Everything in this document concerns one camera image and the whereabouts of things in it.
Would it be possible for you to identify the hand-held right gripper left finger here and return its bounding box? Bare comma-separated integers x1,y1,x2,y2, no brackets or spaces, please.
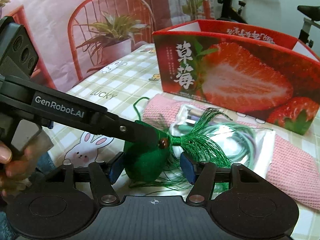
61,152,126,205

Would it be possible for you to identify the printed wall poster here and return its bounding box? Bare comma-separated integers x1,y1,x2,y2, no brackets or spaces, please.
0,0,218,91

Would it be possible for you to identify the checked rabbit print tablecloth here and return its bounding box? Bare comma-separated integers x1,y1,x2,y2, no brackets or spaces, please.
41,44,320,240

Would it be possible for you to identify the pink knitted cloth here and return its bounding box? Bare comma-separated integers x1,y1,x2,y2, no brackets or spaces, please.
142,94,320,211

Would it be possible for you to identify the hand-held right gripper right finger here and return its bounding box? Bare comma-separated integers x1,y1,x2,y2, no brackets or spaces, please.
179,152,253,204

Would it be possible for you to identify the green tasselled sachet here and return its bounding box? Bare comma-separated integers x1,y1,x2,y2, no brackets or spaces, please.
122,96,273,190

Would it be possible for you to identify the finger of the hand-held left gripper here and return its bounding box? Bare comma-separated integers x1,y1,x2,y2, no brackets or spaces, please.
105,115,167,150

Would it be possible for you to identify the red strawberry print box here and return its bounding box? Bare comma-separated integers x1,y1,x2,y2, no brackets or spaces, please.
152,19,320,136

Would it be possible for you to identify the clear bag of cords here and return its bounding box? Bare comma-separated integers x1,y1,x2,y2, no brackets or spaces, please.
169,104,277,173

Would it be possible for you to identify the person's left hand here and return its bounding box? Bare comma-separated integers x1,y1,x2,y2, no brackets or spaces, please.
0,128,54,198

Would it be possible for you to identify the black exercise bike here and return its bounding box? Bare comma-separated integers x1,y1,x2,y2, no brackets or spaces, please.
215,0,320,50

